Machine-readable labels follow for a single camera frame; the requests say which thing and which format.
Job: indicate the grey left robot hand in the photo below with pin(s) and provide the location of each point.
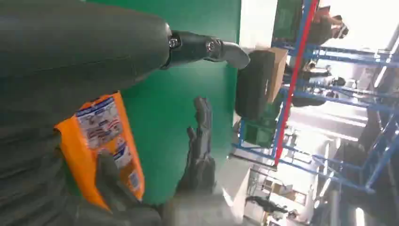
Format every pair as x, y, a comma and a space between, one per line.
78, 46

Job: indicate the orange drink bottle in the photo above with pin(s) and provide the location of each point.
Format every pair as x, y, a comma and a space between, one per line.
99, 131

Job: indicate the black zip carrying case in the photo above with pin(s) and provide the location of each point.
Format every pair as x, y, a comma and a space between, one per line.
254, 84

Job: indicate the green table mat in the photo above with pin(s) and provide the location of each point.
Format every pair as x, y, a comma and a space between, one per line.
174, 124

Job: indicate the red upright pole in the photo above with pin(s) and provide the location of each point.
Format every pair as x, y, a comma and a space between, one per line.
294, 75

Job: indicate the green plastic crate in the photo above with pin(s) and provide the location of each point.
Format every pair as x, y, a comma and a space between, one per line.
286, 20
260, 132

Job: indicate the person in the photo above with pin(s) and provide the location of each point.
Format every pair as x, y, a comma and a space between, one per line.
327, 28

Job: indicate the brown cardboard box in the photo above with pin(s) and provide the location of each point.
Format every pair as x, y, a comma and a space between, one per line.
277, 75

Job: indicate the blue metal shelving rack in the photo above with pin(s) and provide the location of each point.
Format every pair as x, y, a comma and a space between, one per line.
343, 99

